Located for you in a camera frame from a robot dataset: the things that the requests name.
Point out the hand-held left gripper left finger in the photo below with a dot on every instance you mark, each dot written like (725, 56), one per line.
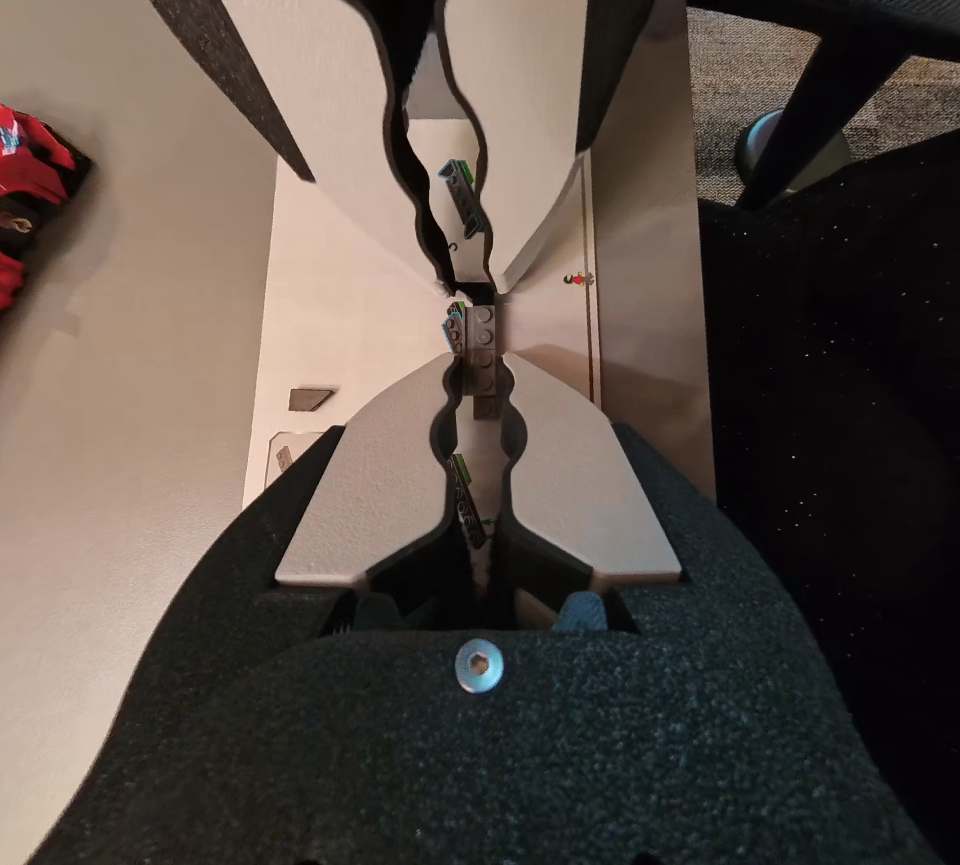
(367, 490)

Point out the red lego car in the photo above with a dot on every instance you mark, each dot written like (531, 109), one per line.
(30, 190)

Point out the black office chair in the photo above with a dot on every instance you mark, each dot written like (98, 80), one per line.
(817, 55)

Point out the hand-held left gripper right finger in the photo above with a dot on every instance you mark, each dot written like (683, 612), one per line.
(585, 497)

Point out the person's black clothing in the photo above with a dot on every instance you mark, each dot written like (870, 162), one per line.
(840, 467)

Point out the dark grey lego plate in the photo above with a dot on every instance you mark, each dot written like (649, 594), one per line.
(481, 355)

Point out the lego instruction booklet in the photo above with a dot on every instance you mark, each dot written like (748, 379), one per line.
(337, 325)

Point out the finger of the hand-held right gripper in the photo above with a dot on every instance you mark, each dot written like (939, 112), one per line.
(315, 77)
(525, 92)

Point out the small black lego piece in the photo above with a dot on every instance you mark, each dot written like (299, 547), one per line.
(307, 400)

